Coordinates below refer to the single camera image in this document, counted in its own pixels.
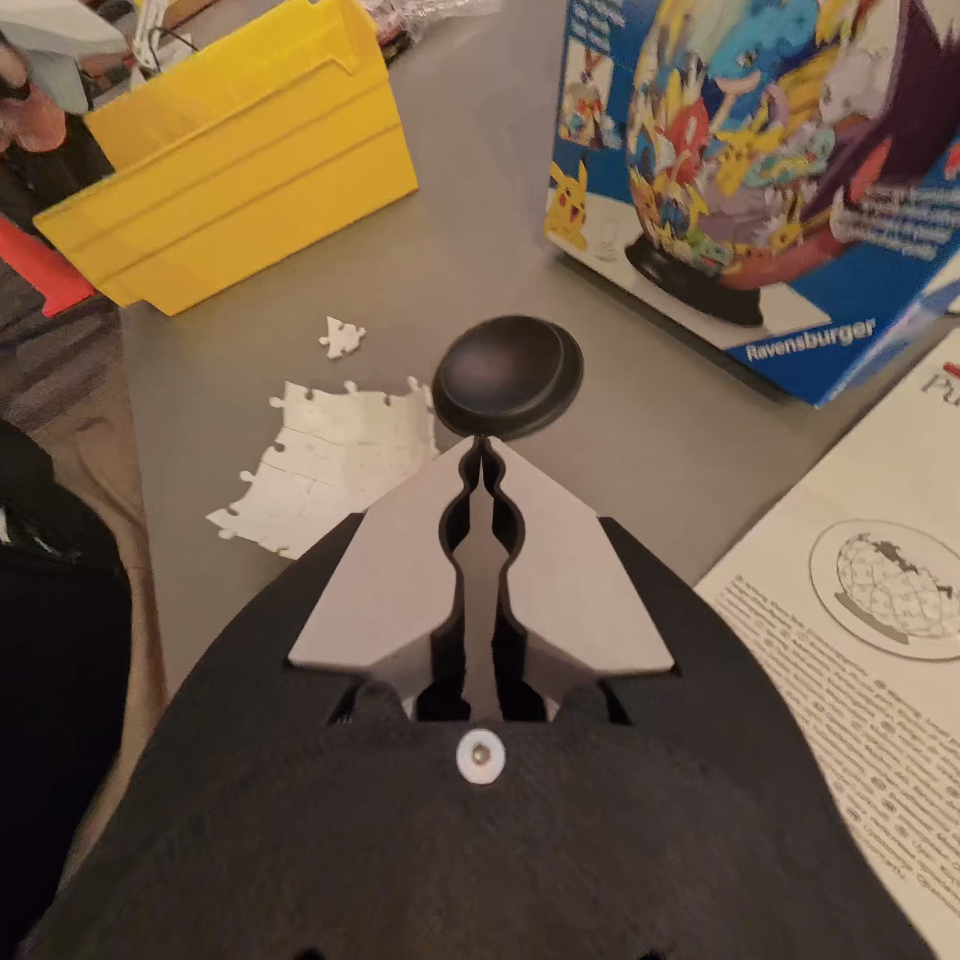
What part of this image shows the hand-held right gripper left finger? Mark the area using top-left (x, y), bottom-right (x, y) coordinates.
top-left (287, 437), bottom-right (481, 721)

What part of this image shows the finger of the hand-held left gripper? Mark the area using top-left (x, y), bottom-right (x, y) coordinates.
top-left (0, 0), bottom-right (130, 115)

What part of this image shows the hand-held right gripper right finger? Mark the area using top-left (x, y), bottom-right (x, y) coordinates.
top-left (480, 437), bottom-right (678, 723)

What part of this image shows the black round puzzle ball stand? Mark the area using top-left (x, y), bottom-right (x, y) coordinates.
top-left (431, 315), bottom-right (586, 444)

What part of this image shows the person's left forearm black sleeve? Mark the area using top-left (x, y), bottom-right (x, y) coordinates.
top-left (0, 135), bottom-right (117, 241)

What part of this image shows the white assembled puzzle section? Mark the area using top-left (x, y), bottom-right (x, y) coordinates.
top-left (206, 377), bottom-right (442, 562)

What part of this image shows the single white puzzle piece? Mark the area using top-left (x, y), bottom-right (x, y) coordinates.
top-left (318, 316), bottom-right (368, 361)

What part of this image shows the colourful blue puzzle box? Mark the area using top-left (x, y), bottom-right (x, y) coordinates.
top-left (543, 0), bottom-right (960, 406)

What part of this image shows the person's left hand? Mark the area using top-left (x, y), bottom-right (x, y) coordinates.
top-left (0, 41), bottom-right (72, 155)

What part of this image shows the red flat object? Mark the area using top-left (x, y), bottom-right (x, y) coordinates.
top-left (0, 217), bottom-right (99, 320)

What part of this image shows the yellow plastic bin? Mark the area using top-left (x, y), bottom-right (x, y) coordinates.
top-left (32, 0), bottom-right (420, 318)

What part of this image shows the white printed instruction sheet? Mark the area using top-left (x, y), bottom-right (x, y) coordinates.
top-left (693, 326), bottom-right (960, 960)

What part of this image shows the clear plastic bag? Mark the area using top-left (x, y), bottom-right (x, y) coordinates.
top-left (375, 0), bottom-right (504, 65)

